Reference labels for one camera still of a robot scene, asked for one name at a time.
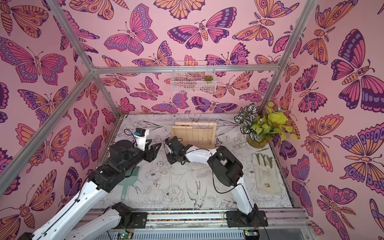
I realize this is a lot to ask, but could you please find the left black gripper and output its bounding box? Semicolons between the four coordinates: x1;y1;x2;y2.
120;138;162;176

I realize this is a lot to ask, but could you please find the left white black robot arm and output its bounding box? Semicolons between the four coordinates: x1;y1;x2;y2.
20;137;161;240

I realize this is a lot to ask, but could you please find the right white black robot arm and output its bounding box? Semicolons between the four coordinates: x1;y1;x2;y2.
165;137;263;226

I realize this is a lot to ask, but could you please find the small succulent in basket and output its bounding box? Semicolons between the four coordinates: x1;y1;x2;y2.
204;75;214;82

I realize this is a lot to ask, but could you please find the potted green leafy plant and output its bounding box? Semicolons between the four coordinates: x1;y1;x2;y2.
234;102;300;149

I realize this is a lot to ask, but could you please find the beige green gardening glove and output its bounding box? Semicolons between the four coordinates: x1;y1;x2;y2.
252;153;282;195

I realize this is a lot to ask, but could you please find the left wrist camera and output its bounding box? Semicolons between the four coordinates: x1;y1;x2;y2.
134;128;150;151

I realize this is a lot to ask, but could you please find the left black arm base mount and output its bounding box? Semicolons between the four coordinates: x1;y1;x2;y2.
112;203;148;229

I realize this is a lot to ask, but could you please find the white wire wall basket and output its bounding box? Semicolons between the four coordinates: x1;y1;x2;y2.
169;60;217;94

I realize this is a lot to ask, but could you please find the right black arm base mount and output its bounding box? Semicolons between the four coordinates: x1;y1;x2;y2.
225;204;269;228

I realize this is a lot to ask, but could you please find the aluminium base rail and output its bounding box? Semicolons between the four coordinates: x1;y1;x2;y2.
56;208;316;240

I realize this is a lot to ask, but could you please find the metal cage frame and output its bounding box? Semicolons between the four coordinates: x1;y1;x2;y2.
1;1;317;194

